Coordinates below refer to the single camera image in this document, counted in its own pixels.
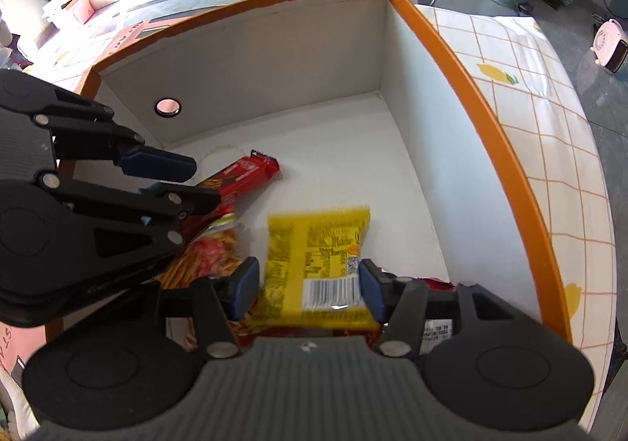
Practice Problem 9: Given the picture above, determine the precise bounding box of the orange cardboard box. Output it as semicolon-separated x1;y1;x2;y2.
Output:
46;0;575;348

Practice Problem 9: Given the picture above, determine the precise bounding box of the yellow snack packet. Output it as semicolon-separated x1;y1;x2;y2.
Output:
265;206;388;331

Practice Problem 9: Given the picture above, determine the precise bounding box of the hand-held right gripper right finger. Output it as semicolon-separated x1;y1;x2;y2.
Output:
358;260;540;357

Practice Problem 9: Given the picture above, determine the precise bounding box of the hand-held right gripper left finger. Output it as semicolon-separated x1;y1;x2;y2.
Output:
157;257;261;358

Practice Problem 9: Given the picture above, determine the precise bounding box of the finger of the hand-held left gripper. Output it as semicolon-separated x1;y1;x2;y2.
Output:
29;86;198;184
39;170;223;267

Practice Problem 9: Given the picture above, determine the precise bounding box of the white checkered tablecloth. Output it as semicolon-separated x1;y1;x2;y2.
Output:
29;4;618;373

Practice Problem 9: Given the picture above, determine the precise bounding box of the red stick snack packet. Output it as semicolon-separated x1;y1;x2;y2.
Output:
156;212;246;291

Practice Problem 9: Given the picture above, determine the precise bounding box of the red chocolate snack packet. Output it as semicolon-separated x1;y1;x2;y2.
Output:
194;150;281;222

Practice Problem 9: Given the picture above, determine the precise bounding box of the pink space heater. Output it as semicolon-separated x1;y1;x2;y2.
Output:
591;18;628;75

